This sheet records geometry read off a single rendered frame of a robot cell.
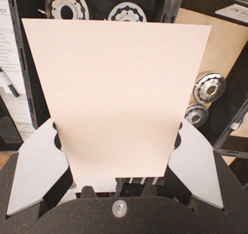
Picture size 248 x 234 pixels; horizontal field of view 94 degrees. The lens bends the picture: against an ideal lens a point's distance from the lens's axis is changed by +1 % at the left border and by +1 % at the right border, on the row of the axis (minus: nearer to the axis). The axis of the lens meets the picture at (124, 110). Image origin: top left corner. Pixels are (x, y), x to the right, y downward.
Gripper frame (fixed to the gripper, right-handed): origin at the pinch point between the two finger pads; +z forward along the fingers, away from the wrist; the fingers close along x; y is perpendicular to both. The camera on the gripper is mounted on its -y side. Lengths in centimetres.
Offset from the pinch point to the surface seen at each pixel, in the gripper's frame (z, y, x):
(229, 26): 27.5, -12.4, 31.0
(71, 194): 109, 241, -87
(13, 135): 83, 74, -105
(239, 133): 27, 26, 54
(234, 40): 27.5, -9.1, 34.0
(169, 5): 17.4, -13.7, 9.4
